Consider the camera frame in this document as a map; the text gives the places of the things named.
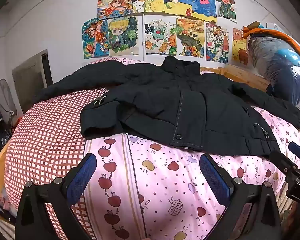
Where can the fruit drink drawing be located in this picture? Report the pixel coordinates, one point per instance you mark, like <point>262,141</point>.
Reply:
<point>160,36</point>

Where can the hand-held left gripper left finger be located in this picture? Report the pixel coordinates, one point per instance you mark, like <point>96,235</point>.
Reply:
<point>81,177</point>

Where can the brown bears drawing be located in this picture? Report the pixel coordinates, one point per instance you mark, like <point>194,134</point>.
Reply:
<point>240,47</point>

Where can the orange-haired girl drawing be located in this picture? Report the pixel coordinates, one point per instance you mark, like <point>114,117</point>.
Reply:
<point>115,5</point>

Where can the pink octopus sea drawing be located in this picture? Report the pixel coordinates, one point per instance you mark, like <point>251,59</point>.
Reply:
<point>202,2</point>

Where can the wooden bed frame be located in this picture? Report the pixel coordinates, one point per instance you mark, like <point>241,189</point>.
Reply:
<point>165,180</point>

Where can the blond child drawing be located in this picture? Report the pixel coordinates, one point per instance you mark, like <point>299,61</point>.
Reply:
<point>122,36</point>

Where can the grey standing fan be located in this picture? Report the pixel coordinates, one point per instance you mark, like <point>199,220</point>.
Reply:
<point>5,100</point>

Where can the blue plastic bedding bag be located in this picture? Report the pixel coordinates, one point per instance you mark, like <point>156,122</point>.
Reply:
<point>277,65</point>

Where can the girl on blue drawing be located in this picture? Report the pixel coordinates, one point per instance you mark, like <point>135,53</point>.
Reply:
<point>95,38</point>

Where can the red-haired figure drawing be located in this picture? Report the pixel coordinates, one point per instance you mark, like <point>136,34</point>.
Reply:
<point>225,3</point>

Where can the black padded jacket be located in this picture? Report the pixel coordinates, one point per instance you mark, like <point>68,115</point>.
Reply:
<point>152,92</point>

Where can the wooden bed headboard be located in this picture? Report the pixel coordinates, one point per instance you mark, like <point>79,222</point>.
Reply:
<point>242,76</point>

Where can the orange fabric bag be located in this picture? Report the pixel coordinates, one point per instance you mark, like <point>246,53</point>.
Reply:
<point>272,32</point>

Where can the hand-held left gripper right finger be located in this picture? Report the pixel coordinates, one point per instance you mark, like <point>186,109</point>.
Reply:
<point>213,177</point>

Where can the city buildings drawing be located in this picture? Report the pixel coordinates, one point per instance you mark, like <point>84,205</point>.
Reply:
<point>217,43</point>

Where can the orange fields landscape drawing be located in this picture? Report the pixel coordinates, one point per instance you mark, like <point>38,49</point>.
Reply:
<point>190,36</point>

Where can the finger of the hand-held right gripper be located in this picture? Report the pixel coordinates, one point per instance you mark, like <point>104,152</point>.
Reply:
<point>297,149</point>
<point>282,160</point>

